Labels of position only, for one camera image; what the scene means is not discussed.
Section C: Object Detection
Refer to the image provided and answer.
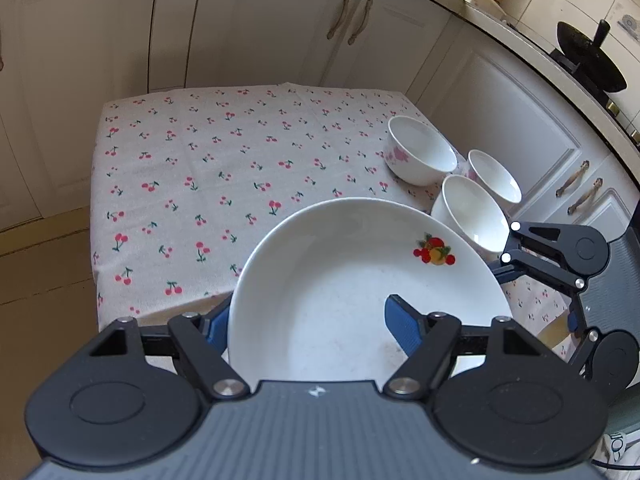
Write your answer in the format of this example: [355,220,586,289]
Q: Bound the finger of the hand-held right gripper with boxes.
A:
[564,292,608,378]
[487,220,587,293]

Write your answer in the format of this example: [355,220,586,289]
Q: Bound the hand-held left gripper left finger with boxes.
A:
[87,305,252,400]

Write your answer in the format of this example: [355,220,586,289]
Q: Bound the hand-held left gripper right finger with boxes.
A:
[383,294,545,400]

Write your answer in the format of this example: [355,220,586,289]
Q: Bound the white ceramic bowl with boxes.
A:
[430,174,512,255]
[384,115,459,187]
[467,149,523,206]

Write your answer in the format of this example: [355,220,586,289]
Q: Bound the white plate fruit print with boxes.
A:
[226,197,515,383]

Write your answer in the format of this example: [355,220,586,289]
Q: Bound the white cabinet door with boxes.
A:
[565,150,640,241]
[0,0,163,233]
[185,0,375,92]
[406,22,626,231]
[320,0,455,111]

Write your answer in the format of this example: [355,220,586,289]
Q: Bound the person's white clothing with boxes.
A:
[592,425,640,480]

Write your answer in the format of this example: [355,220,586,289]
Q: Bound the cherry print tablecloth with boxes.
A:
[89,81,573,361]

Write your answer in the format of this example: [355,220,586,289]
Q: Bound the black wok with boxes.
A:
[556,19,629,94]

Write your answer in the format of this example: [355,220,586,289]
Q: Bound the stone kitchen countertop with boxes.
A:
[345,0,640,188]

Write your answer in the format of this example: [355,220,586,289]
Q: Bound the narrow white cabinet panel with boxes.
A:
[150,0,208,93]

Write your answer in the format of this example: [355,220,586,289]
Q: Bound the bronze cabinet handle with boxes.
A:
[566,178,604,216]
[348,0,374,46]
[326,0,353,41]
[555,159,591,197]

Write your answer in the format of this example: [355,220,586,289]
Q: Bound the white wall socket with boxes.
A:
[614,10,640,42]

